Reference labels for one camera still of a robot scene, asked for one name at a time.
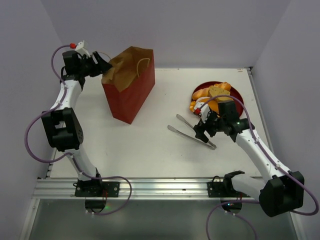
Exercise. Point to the twisted orange fake bread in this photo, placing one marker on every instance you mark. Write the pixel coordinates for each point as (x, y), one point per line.
(203, 89)

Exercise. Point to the fake baguette bread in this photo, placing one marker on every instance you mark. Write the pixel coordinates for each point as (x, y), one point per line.
(213, 104)

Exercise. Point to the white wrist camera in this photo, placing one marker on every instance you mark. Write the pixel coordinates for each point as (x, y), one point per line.
(202, 109)
(81, 48)

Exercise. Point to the long braided fake bread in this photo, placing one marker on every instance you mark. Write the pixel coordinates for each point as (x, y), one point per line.
(192, 106)

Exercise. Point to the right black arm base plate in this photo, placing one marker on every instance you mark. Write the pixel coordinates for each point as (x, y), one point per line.
(217, 189)

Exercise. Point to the brown fake bread slice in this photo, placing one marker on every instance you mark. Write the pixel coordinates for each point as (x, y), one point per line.
(220, 94)

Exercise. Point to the metal kitchen tongs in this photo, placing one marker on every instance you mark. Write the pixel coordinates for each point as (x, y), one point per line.
(192, 137)

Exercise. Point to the aluminium mounting rail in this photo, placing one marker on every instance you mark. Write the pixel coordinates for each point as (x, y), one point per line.
(142, 188)

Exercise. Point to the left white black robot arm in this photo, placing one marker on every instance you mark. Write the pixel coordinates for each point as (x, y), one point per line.
(61, 125)

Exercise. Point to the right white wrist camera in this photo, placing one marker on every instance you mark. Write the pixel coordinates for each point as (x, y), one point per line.
(202, 109)

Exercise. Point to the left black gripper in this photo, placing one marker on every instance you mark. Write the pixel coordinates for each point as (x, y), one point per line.
(101, 66)

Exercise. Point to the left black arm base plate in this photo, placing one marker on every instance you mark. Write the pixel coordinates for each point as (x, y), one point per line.
(96, 188)

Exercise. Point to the red round plate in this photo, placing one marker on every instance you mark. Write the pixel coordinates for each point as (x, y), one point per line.
(236, 94)

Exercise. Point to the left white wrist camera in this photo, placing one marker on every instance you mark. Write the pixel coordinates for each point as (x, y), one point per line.
(81, 48)

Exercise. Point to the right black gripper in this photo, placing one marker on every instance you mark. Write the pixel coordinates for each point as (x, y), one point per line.
(206, 127)

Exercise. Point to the red brown paper bag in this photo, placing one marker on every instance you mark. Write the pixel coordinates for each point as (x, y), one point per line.
(129, 82)

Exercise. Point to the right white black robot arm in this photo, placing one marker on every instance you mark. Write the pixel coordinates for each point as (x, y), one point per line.
(281, 190)

